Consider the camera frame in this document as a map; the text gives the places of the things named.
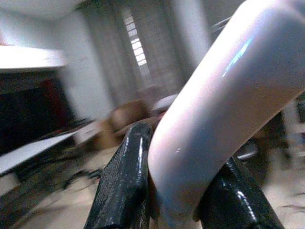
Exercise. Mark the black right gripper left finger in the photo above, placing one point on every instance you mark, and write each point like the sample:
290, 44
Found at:
121, 181

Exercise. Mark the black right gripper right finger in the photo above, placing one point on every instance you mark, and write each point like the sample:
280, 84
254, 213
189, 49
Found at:
236, 200

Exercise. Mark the brown cardboard box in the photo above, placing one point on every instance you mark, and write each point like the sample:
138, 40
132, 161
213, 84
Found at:
124, 119

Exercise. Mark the white table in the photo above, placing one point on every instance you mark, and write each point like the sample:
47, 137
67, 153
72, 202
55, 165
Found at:
28, 150

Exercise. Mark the dark cabinet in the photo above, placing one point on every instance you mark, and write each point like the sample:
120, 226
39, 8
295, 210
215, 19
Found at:
31, 107

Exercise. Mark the grey window curtain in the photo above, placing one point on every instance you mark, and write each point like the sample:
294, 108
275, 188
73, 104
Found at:
147, 45

